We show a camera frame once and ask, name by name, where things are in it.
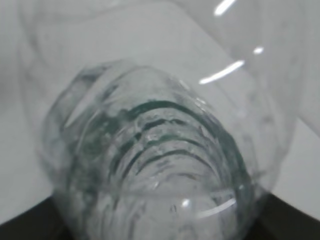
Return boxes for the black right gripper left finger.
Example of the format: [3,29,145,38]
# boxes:
[0,195,73,240]

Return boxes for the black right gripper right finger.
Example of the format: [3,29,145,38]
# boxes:
[252,194,320,240]

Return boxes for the clear green-label water bottle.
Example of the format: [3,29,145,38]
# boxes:
[18,0,307,240]

